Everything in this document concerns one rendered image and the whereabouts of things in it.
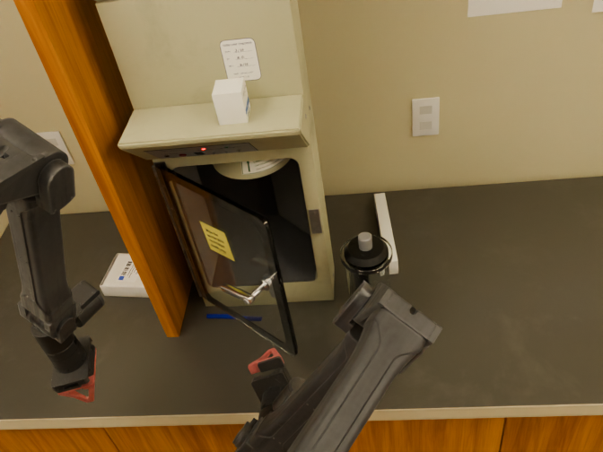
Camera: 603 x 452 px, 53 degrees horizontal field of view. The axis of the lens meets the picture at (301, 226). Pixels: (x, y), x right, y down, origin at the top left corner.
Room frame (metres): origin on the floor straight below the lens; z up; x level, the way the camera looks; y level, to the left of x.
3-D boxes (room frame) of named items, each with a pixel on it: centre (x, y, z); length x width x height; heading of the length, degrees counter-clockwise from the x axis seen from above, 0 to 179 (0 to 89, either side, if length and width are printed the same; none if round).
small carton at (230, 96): (0.93, 0.08, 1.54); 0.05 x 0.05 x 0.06; 81
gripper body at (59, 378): (0.71, 0.46, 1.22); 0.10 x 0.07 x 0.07; 6
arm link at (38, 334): (0.72, 0.45, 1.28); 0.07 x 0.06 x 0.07; 143
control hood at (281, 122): (0.94, 0.12, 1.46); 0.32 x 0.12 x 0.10; 80
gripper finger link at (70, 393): (0.70, 0.46, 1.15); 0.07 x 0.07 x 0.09; 6
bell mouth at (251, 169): (1.09, 0.08, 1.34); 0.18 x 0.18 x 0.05
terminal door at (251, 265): (0.89, 0.16, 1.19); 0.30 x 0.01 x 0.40; 42
